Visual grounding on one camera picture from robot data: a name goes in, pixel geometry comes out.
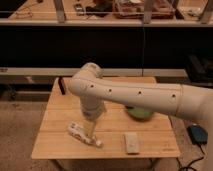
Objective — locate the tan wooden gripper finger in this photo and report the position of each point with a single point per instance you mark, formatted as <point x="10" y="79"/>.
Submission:
<point x="89" y="128"/>

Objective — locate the black eraser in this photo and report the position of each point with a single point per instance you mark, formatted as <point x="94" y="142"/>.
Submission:
<point x="61" y="86"/>

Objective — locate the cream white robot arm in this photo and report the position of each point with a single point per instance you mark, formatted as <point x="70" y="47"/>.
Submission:
<point x="182" y="101"/>

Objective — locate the white plastic bottle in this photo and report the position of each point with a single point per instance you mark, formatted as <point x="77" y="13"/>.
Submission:
<point x="77" y="131"/>

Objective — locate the wooden table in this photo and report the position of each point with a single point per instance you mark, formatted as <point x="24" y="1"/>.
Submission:
<point x="53" y="143"/>

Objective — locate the beige rectangular sponge block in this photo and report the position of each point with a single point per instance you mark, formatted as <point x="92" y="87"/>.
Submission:
<point x="131" y="143"/>

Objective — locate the green bowl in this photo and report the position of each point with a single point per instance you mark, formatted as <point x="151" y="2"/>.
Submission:
<point x="138" y="114"/>

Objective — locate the metal shelf rack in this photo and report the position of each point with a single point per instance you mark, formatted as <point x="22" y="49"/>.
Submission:
<point x="47" y="37"/>

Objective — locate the blue foot pedal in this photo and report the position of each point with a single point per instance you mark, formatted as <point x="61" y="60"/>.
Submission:
<point x="197" y="134"/>

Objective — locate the brown tray on shelf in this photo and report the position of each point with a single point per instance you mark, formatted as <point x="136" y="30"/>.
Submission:
<point x="134" y="9"/>

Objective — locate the black box at right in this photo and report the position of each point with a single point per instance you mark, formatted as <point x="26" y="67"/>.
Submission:
<point x="199" y="69"/>

